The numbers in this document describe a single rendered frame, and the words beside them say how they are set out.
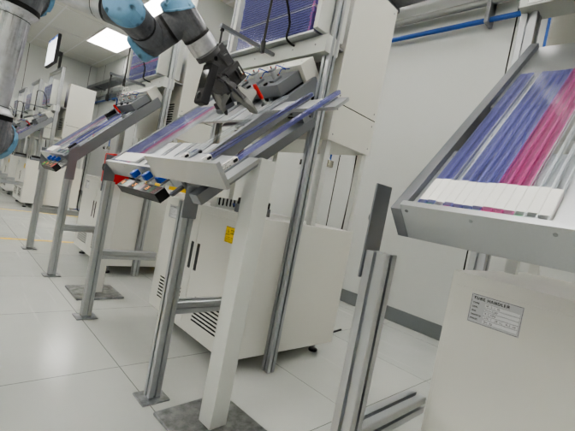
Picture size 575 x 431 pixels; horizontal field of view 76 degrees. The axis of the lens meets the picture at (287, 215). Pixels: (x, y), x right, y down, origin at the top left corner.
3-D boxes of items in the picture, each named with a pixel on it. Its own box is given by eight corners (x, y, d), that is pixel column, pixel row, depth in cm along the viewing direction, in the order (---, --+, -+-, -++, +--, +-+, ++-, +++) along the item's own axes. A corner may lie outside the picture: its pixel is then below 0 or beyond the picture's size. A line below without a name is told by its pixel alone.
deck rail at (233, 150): (188, 190, 119) (178, 174, 115) (186, 189, 120) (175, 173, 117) (321, 91, 152) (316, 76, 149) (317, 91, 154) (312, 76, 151)
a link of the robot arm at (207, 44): (195, 43, 95) (180, 48, 101) (206, 59, 98) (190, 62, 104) (214, 26, 98) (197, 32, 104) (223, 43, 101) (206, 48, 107)
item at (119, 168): (185, 189, 120) (174, 170, 116) (115, 174, 167) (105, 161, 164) (188, 187, 121) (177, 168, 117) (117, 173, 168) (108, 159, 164)
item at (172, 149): (184, 180, 119) (179, 172, 118) (114, 168, 167) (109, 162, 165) (227, 150, 128) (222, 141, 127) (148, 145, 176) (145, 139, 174)
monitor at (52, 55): (53, 63, 482) (58, 32, 481) (44, 69, 524) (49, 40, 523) (64, 67, 492) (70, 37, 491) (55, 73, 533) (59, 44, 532)
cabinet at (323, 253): (220, 378, 140) (251, 216, 138) (145, 314, 190) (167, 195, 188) (328, 353, 185) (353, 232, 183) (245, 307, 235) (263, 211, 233)
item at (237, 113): (263, 130, 138) (258, 117, 135) (180, 132, 185) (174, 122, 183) (317, 91, 154) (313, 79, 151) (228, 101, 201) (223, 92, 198)
